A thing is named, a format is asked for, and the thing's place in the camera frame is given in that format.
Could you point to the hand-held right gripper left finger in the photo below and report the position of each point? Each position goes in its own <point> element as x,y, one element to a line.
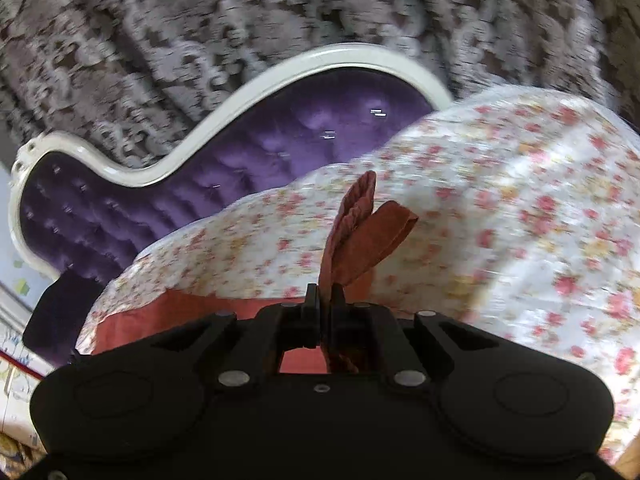
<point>311,317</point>

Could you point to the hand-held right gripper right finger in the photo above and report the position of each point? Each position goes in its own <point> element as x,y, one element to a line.
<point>339,317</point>

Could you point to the reddish-brown pants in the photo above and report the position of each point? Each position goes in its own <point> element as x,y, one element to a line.
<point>370,240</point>

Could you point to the purple tufted headboard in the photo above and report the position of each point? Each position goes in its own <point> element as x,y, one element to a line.
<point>250,145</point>

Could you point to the floral bedsheet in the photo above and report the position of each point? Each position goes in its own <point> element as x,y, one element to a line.
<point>500,210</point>

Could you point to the dark cloth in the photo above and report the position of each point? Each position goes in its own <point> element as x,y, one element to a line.
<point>60,310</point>

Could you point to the colourful printed cloth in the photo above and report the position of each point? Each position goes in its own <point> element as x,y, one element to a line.
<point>15,400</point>

